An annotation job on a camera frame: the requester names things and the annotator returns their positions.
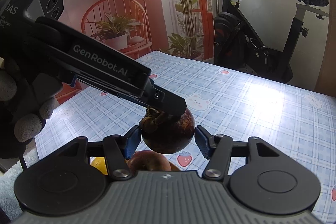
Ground yellow lemon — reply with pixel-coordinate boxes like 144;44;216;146
91;157;108;175

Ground red apple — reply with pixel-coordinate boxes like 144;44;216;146
127;150;171;173

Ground dark purple mangosteen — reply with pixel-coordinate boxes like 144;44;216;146
138;107;195;154

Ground grey gloved left hand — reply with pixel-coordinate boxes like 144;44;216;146
1;60;63;159

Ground black exercise bike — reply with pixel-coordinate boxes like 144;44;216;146
206;0;330;84

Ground brown wooden door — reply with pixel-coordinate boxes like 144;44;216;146
314;0;336;97

